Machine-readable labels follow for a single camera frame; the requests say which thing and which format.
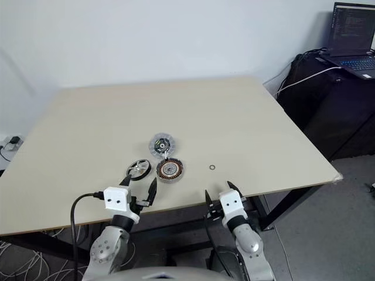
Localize black metal table frame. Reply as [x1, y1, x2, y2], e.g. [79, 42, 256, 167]
[0, 184, 323, 260]

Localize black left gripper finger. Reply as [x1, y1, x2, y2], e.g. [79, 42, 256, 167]
[118, 174, 134, 188]
[146, 176, 159, 205]

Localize white cable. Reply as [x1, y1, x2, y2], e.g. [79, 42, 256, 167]
[276, 66, 342, 95]

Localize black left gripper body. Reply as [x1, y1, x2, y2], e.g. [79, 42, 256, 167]
[127, 195, 151, 216]

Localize black ring motor rotor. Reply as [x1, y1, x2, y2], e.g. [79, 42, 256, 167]
[126, 158, 152, 180]

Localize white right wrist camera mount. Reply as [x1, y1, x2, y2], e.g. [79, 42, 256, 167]
[219, 190, 248, 227]

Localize black open laptop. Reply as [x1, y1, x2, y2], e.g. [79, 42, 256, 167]
[320, 2, 375, 80]

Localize black laptop cable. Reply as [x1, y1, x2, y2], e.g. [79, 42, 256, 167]
[301, 46, 332, 60]

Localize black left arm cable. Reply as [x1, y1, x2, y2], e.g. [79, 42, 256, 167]
[70, 191, 105, 281]

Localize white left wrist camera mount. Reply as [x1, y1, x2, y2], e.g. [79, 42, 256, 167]
[103, 186, 141, 225]

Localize grey robot torso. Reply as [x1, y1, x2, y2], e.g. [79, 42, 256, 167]
[110, 264, 236, 281]

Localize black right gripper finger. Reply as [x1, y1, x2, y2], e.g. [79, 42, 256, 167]
[204, 189, 216, 213]
[226, 180, 244, 198]

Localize white power strip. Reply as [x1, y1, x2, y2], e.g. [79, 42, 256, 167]
[0, 135, 24, 152]

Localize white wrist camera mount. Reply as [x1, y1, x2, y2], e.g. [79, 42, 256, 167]
[103, 186, 141, 225]
[219, 190, 248, 227]

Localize black cabinet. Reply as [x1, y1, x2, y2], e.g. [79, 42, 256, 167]
[276, 52, 375, 161]

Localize grey round cap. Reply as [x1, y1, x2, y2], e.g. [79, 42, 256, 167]
[149, 132, 178, 160]

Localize copper wound motor stator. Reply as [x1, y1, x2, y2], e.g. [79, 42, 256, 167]
[155, 158, 186, 184]

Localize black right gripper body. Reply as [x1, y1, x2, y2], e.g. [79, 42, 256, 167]
[204, 203, 225, 221]

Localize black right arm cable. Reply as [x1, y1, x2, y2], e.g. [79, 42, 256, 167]
[203, 215, 234, 277]

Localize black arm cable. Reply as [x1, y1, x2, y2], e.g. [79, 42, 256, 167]
[203, 215, 234, 277]
[70, 191, 105, 281]

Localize white floor cables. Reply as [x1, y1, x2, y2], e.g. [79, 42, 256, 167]
[0, 241, 86, 281]

